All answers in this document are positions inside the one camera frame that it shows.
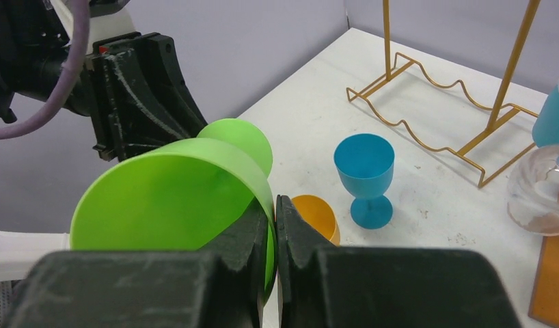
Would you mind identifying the gold tree rack wooden base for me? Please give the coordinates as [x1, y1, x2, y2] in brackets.
[528, 236, 559, 327]

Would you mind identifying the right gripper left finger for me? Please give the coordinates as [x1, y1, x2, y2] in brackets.
[3, 201, 269, 327]

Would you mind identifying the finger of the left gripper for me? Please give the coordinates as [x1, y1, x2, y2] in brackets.
[87, 32, 207, 161]

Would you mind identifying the gold rectangular wire glass rack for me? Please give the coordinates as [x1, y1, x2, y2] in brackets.
[346, 0, 543, 189]

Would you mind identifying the orange plastic goblet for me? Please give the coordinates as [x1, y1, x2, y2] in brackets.
[291, 195, 340, 246]

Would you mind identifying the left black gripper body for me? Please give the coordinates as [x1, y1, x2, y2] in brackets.
[0, 1, 72, 124]

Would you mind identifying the teal plastic goblet front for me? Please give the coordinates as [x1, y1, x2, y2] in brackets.
[532, 78, 559, 148]

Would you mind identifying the green plastic goblet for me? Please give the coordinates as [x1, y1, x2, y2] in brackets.
[70, 118, 277, 302]

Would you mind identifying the clear wine glass front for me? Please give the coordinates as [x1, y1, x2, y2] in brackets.
[506, 144, 559, 236]

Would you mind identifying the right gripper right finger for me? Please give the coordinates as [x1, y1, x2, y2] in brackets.
[275, 195, 521, 327]

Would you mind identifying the blue plastic goblet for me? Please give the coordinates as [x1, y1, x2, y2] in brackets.
[333, 133, 395, 230]

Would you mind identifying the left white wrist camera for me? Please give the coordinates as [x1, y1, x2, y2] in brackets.
[47, 0, 136, 54]

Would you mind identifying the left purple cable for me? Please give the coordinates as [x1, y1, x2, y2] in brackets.
[0, 0, 91, 141]

